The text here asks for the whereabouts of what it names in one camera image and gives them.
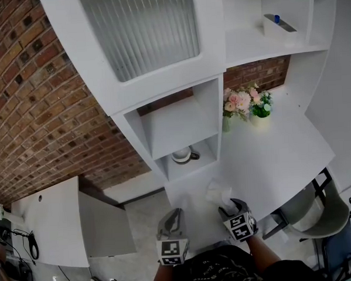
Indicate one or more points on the person's left forearm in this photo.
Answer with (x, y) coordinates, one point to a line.
(160, 277)

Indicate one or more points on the white open storage box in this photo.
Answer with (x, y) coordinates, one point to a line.
(273, 29)

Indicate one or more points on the grey chair with black legs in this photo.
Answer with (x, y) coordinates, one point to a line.
(329, 214)

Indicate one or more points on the dark cup white inside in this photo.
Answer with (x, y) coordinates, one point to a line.
(180, 155)

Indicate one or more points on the white lamp mount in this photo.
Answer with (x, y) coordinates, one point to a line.
(7, 216)

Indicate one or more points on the person's black printed shirt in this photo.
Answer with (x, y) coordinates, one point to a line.
(223, 269)

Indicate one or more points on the white cloth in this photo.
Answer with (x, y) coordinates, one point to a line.
(218, 193)

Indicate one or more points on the person's right forearm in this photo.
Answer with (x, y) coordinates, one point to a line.
(263, 252)

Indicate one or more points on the pink flower bouquet in vase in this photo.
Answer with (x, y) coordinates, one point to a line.
(238, 101)

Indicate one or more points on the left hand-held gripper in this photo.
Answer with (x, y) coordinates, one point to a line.
(171, 251)

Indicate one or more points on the small blue bottle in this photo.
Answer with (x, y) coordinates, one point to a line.
(276, 18)

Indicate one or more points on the green plant in white pot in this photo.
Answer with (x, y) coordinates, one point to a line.
(260, 110)

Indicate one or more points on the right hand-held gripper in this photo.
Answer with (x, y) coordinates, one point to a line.
(240, 226)

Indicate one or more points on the white side table with drawers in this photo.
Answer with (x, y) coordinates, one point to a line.
(56, 222)

